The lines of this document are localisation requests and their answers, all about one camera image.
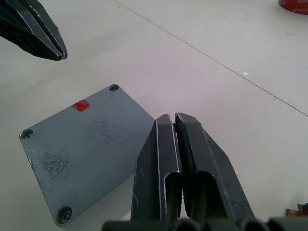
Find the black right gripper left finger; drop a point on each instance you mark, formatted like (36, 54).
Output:
(154, 168)

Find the green plastic screw holder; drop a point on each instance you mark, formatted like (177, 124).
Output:
(303, 208)

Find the grey metal lid red mark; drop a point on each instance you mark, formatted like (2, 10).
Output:
(84, 156)

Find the dark cross-head screw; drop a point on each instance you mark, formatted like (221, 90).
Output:
(65, 214)

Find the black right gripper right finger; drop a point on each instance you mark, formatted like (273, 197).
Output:
(211, 173)

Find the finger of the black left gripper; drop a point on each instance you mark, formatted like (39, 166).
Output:
(49, 29)
(21, 26)

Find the red round object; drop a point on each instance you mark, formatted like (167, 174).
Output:
(292, 6)

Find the brown cardboard piece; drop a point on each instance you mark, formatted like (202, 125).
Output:
(291, 212)

